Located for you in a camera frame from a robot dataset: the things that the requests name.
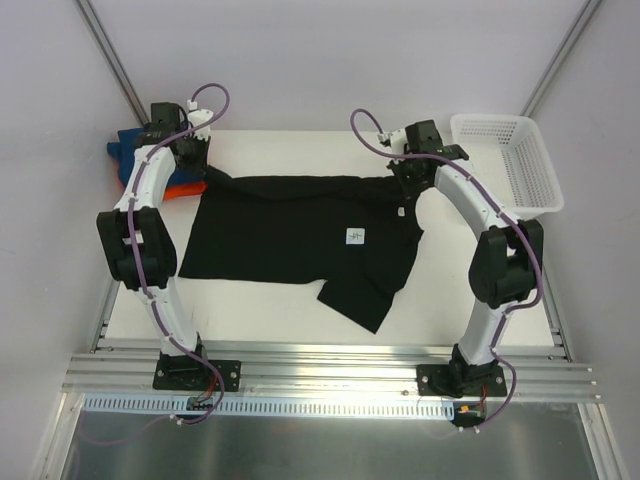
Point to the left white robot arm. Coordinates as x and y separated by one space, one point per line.
137 245

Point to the aluminium frame rail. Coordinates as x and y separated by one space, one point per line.
543 374

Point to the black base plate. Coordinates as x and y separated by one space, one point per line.
182 373
445 381

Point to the white perforated plastic basket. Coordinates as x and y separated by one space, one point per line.
510 157

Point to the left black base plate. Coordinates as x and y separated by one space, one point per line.
182 373

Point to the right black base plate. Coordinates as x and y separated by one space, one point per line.
445 381

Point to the folded blue t shirt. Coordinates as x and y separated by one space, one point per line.
122 153

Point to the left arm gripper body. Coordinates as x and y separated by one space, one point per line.
195 160

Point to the folded orange t shirt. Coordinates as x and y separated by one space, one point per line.
184 190

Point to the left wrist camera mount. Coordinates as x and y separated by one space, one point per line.
199 119

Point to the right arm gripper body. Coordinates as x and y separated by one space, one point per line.
407 176

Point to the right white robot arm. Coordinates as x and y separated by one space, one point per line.
505 268

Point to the black t shirt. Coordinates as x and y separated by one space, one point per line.
359 236

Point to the white slotted cable duct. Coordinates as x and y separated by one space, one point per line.
405 408

